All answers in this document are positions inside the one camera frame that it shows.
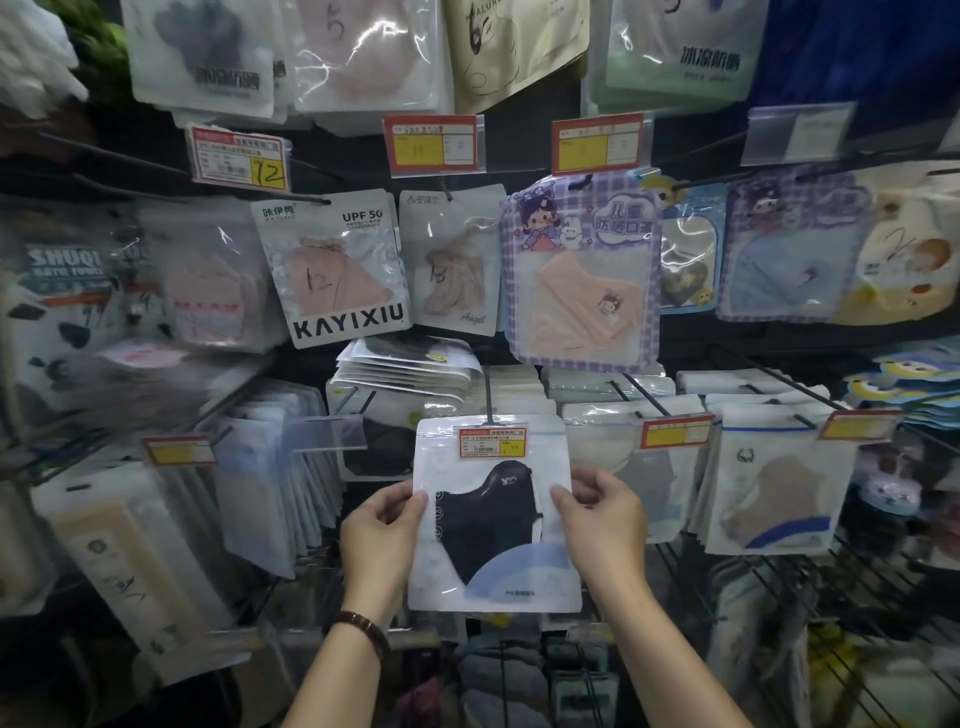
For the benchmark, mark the black mask packet pale arc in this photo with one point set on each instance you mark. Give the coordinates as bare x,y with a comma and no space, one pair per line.
487,525

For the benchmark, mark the row of cream mask packets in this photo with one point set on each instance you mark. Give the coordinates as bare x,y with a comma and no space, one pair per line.
142,562

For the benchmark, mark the person's right forearm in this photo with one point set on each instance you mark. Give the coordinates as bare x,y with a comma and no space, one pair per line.
667,667

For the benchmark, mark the white packet beige mask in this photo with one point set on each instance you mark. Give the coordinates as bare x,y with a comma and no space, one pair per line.
454,270

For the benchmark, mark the person's left hand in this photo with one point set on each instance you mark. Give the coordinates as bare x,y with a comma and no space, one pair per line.
379,555

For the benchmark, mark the clear holder white paper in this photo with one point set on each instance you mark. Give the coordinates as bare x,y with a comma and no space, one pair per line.
799,133

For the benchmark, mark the clear tag holder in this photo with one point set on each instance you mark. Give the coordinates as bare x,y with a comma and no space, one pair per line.
326,435

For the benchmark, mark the cream cartoon girl packet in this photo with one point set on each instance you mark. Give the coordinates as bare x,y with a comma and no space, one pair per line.
911,255

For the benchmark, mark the black white towel packet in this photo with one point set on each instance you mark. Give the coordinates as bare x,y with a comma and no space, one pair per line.
64,300

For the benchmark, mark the grey packet pink mask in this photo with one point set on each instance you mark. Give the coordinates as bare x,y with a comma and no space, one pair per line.
334,277

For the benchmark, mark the clear packet pink mask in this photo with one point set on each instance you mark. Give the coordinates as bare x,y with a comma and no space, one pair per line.
214,285

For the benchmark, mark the blue cartoon packet dark mask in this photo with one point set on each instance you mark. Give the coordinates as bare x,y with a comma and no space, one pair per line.
690,255

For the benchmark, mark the purple checked packet blue mask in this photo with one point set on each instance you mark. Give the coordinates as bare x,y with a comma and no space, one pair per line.
791,262

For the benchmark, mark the white red price tag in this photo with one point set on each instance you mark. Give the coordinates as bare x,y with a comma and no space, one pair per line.
493,442

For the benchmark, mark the purple checked packet pink mask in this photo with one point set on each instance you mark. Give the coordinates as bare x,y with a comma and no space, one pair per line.
581,300

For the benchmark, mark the small yellow tag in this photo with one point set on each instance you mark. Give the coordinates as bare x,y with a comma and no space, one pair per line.
499,621

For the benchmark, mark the row of pale hanging packets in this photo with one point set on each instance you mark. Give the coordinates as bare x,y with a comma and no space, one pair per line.
750,630

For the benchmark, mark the stack of blue cartoon packets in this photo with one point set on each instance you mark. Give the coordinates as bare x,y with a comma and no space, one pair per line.
907,382

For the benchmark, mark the person's right hand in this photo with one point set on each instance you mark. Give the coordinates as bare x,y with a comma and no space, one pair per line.
611,540

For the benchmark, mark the cream line-drawing mask packet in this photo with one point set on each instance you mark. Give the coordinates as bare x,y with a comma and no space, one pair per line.
510,52

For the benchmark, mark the glossy packet pink mask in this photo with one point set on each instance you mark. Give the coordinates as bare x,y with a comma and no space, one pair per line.
367,60

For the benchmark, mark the white fluffy item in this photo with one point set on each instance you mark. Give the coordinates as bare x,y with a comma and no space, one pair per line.
37,52

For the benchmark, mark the pale green mask packet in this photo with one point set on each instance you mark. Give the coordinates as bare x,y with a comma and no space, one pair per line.
675,52

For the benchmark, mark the row of grey folded items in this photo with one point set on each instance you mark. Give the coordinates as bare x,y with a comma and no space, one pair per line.
499,675

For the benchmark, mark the row of translucent mask packets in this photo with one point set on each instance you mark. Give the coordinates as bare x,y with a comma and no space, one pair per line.
270,487

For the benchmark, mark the blue white bunny toy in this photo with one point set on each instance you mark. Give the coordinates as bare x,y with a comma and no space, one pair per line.
889,495

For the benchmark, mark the red yellow price tag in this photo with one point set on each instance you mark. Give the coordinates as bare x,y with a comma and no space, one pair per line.
677,433
600,142
859,426
433,145
178,451

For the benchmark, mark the white packet grey mask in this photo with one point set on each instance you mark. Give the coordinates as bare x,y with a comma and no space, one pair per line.
202,60

